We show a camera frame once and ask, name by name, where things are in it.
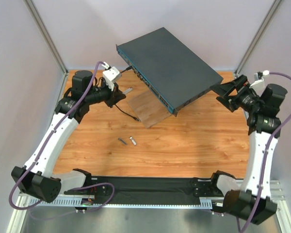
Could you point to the blue-faced grey network switch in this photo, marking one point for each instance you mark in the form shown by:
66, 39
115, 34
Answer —
174, 73

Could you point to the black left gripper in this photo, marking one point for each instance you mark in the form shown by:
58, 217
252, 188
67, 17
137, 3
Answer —
114, 95

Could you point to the aluminium frame post left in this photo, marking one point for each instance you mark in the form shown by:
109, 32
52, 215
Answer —
45, 34

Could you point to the wooden support board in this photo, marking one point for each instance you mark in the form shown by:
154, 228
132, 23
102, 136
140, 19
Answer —
148, 109

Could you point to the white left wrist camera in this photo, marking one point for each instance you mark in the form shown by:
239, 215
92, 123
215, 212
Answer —
111, 75

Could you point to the black cloth strip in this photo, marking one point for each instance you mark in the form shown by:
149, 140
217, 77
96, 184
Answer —
159, 191

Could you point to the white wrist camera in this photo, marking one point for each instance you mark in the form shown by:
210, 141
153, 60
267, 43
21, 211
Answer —
111, 75
259, 83

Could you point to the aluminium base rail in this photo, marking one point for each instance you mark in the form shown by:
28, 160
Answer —
100, 194

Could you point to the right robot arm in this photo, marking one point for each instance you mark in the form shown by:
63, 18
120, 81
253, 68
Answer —
259, 155

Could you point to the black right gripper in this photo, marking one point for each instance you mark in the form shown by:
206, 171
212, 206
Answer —
234, 92

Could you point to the aluminium frame post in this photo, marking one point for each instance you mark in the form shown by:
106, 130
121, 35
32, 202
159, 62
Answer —
258, 35
45, 34

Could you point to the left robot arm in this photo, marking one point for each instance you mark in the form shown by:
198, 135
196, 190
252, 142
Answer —
55, 136

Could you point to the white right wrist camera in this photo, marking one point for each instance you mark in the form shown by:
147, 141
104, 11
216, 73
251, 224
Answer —
259, 83

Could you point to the aluminium frame post right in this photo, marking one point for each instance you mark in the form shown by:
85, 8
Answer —
258, 35

